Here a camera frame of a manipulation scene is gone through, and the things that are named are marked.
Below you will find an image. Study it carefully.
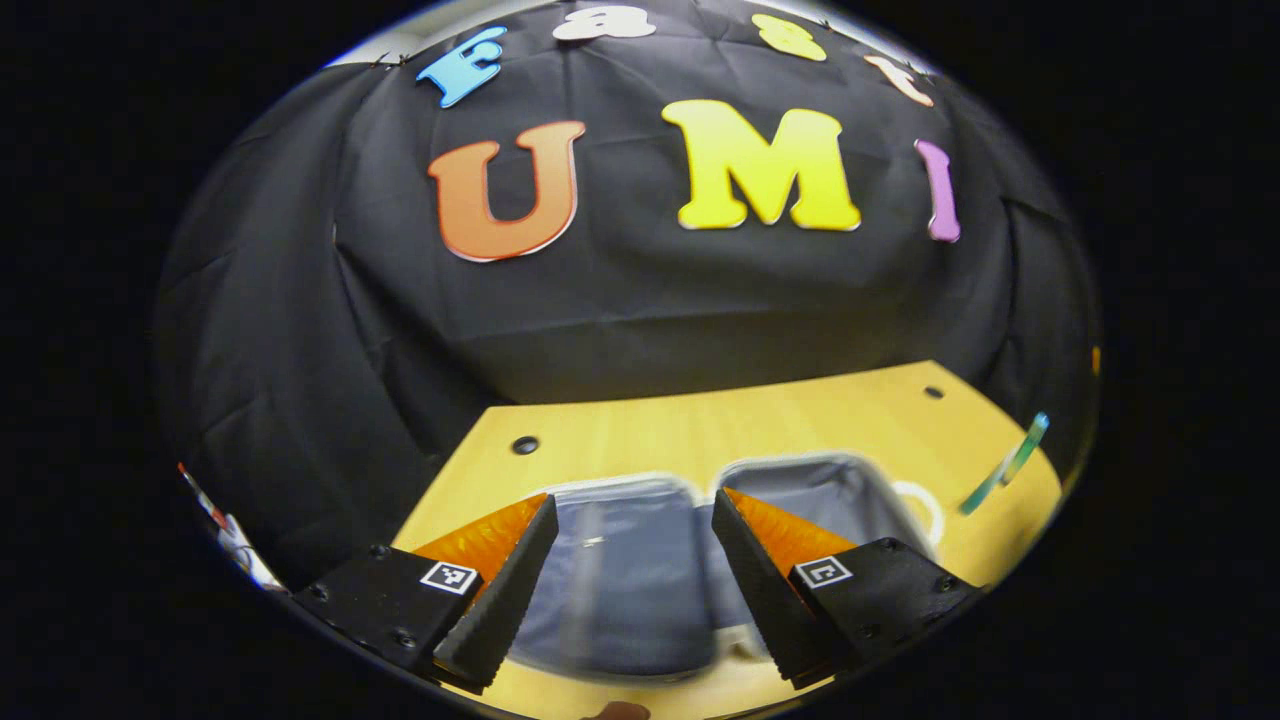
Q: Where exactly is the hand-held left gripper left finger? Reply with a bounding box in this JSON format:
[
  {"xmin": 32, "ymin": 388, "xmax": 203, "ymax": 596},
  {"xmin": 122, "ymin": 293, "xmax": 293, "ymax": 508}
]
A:
[{"xmin": 290, "ymin": 492, "xmax": 560, "ymax": 695}]

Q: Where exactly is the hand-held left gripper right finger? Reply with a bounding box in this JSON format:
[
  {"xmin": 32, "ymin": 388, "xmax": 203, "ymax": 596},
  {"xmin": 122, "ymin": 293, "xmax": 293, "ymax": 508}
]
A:
[{"xmin": 711, "ymin": 486, "xmax": 989, "ymax": 693}]

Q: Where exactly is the white suitcase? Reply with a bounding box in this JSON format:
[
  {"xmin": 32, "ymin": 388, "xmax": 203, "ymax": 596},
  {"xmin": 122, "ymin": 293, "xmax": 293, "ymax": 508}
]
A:
[{"xmin": 505, "ymin": 452, "xmax": 946, "ymax": 681}]

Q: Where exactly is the green tube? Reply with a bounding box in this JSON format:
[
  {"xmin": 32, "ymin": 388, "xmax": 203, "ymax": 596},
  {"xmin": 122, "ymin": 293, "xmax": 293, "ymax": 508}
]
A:
[{"xmin": 960, "ymin": 412, "xmax": 1051, "ymax": 517}]

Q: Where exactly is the red and white object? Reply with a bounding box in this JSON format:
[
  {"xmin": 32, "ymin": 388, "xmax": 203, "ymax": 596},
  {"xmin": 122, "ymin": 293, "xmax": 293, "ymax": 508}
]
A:
[{"xmin": 178, "ymin": 462, "xmax": 288, "ymax": 593}]

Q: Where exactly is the black backdrop cloth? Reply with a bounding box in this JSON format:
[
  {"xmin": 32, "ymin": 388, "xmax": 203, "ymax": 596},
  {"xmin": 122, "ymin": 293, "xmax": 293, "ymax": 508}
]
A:
[{"xmin": 155, "ymin": 0, "xmax": 1101, "ymax": 591}]

